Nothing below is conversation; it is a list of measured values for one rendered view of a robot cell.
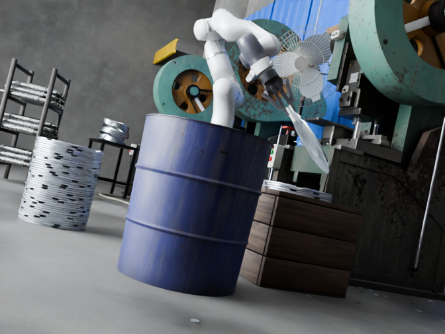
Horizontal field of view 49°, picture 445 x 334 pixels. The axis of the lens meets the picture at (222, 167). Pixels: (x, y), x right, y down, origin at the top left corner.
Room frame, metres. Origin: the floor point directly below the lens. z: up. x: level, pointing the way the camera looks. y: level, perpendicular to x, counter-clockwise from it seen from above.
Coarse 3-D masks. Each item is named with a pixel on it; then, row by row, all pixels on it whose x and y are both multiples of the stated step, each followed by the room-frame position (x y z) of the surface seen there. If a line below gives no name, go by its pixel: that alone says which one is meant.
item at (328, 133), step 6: (306, 120) 2.57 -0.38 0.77; (312, 120) 2.52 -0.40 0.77; (318, 120) 2.48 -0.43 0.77; (324, 120) 2.48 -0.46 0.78; (324, 126) 2.61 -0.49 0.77; (330, 126) 2.56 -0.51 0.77; (336, 126) 2.53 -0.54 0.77; (342, 126) 2.53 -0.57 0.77; (324, 132) 2.60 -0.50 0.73; (330, 132) 2.55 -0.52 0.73; (336, 132) 2.54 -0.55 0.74; (342, 132) 2.55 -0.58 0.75; (324, 138) 2.59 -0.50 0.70; (330, 138) 2.54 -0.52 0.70; (336, 138) 2.54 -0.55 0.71; (342, 138) 2.56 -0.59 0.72; (324, 144) 2.57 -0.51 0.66; (330, 144) 2.53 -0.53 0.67
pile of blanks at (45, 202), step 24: (48, 144) 2.01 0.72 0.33; (48, 168) 2.01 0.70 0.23; (72, 168) 2.02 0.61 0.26; (96, 168) 2.11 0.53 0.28; (24, 192) 2.07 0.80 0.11; (48, 192) 2.01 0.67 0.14; (72, 192) 2.04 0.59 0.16; (24, 216) 2.08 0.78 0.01; (48, 216) 2.06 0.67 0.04; (72, 216) 2.05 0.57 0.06
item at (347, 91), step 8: (352, 64) 2.65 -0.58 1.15; (352, 72) 2.64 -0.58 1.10; (352, 80) 2.62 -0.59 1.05; (344, 88) 2.65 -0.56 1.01; (352, 88) 2.61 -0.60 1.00; (344, 96) 2.61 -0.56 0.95; (352, 96) 2.56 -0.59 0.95; (360, 96) 2.55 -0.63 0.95; (368, 96) 2.57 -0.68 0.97; (376, 96) 2.59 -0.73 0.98; (344, 104) 2.59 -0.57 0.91; (352, 104) 2.56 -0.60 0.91; (360, 104) 2.55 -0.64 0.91; (368, 104) 2.57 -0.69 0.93; (376, 104) 2.59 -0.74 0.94
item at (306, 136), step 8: (296, 120) 1.97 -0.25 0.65; (296, 128) 2.10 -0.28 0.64; (304, 128) 1.91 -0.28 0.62; (304, 136) 2.03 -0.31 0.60; (312, 136) 1.86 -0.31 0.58; (304, 144) 2.11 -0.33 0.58; (312, 144) 1.98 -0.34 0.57; (320, 144) 1.84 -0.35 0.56; (312, 152) 2.04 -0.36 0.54; (320, 152) 1.89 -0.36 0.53; (320, 160) 1.98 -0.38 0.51; (328, 168) 1.91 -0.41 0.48
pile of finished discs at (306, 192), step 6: (264, 180) 1.95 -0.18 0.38; (264, 186) 1.94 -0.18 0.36; (270, 186) 1.91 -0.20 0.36; (276, 186) 1.88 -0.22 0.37; (282, 186) 1.87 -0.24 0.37; (288, 186) 1.86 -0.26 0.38; (294, 186) 1.85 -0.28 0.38; (294, 192) 1.85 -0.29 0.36; (300, 192) 1.84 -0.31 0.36; (306, 192) 1.85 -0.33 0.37; (312, 192) 1.85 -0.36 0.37; (318, 192) 1.86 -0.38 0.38; (318, 198) 1.96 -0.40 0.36; (324, 198) 1.88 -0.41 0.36; (330, 198) 1.92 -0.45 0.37
